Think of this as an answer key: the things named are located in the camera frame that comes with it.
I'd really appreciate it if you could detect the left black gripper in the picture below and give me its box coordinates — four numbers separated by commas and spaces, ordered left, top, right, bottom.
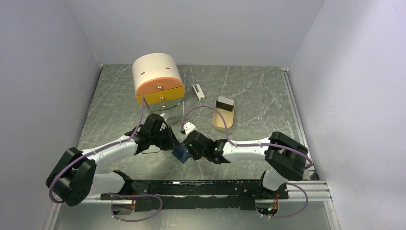
150, 125, 182, 150

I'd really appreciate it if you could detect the blue leather card holder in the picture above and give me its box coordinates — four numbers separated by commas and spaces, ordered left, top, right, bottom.
172, 147, 191, 163

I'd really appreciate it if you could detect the beige oval tray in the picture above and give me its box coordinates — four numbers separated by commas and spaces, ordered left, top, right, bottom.
212, 107, 235, 131

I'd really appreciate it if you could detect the stack of credit cards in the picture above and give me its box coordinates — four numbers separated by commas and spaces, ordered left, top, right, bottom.
215, 96, 235, 112

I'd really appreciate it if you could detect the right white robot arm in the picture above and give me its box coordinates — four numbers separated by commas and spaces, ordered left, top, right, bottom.
182, 130, 311, 198

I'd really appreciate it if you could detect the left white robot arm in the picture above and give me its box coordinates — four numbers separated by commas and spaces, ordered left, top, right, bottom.
45, 114, 180, 207

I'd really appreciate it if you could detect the small white rectangular block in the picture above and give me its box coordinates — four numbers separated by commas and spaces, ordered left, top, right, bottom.
192, 83, 205, 101

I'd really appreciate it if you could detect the round pastel drawer cabinet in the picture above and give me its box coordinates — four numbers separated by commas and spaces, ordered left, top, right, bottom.
132, 53, 185, 111

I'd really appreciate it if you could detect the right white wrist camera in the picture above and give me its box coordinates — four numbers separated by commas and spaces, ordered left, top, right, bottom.
180, 122, 196, 135

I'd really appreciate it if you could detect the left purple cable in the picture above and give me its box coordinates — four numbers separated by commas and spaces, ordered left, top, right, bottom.
48, 97, 151, 204

